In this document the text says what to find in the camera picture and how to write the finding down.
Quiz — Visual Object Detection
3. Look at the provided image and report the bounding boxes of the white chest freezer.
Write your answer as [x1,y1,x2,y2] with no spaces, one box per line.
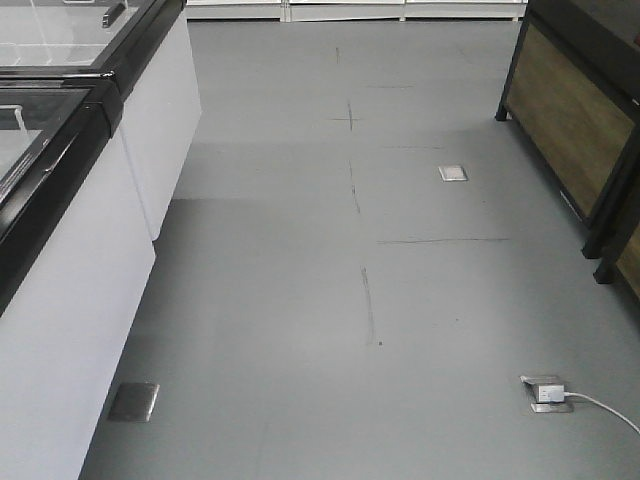
[1,1,201,239]
[1,83,155,479]

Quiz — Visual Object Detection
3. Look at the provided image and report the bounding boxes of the black wood display stand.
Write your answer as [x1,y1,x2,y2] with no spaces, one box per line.
[495,1,639,291]

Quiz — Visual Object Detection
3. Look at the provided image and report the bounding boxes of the open floor socket box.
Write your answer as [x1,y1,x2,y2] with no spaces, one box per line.
[520,375,574,414]

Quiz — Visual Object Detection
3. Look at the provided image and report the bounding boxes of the white chest freezer near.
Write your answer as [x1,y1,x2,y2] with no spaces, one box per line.
[1,83,155,479]

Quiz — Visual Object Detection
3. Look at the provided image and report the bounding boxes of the small floor hatch plate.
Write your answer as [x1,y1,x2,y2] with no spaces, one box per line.
[438,165,468,182]

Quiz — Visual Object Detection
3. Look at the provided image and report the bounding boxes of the white power cable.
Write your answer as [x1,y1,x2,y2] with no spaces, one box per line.
[564,392,640,435]

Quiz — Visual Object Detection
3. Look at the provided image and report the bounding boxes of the white chest freezer far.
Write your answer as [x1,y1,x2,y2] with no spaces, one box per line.
[1,1,201,239]

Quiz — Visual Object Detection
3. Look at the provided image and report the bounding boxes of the steel floor socket plate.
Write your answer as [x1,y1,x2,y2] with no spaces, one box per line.
[108,382,160,423]

